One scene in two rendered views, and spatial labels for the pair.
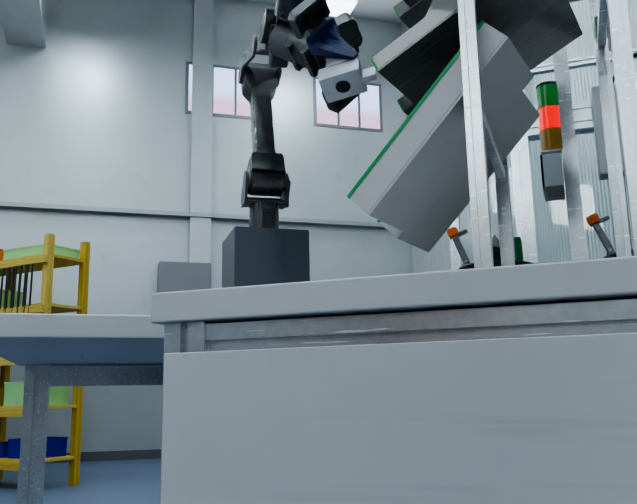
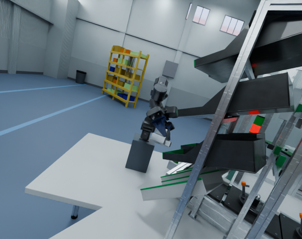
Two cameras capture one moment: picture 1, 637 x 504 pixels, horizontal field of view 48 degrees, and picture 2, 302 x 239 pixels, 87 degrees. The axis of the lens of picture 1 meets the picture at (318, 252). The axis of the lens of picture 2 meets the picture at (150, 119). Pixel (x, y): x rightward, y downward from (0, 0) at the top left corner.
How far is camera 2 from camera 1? 0.79 m
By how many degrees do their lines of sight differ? 29
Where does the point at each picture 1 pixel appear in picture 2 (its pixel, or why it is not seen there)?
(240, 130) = (198, 27)
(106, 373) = not seen: hidden behind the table
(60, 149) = (151, 23)
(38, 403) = not seen: hidden behind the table
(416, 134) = (163, 193)
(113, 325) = (64, 199)
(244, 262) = (132, 150)
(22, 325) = (41, 194)
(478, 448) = not seen: outside the picture
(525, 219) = (247, 118)
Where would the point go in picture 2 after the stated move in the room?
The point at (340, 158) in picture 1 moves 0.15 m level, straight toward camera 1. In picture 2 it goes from (223, 42) to (223, 41)
